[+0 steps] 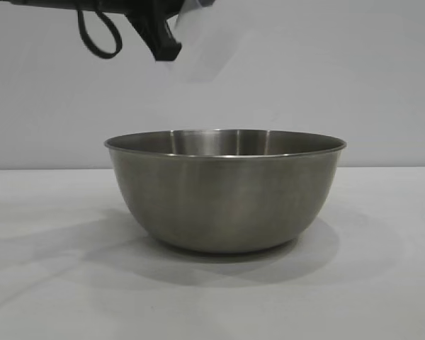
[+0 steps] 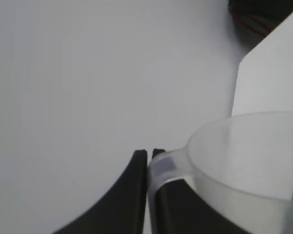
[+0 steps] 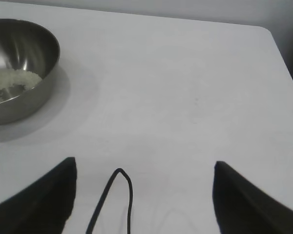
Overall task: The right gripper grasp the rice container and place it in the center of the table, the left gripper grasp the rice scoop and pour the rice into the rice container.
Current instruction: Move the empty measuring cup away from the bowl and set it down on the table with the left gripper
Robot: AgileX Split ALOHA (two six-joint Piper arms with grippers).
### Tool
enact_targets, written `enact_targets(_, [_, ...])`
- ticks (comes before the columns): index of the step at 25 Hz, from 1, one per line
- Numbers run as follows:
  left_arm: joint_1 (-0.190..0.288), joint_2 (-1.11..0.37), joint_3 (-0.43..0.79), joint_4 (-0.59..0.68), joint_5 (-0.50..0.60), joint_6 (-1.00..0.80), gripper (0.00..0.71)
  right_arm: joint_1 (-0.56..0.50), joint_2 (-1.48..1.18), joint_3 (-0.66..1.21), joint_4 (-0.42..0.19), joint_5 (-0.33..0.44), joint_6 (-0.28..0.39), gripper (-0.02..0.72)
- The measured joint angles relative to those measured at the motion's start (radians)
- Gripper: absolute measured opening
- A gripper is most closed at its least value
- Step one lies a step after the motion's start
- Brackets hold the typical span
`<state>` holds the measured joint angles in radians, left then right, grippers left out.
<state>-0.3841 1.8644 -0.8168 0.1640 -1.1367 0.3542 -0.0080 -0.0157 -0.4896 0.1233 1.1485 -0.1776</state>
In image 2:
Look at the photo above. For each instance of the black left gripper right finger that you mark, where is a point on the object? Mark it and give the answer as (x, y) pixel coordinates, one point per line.
(180, 212)

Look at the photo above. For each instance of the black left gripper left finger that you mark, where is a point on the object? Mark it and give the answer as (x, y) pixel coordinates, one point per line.
(117, 209)

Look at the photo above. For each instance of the translucent plastic measuring cup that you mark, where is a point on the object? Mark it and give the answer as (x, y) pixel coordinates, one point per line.
(234, 195)

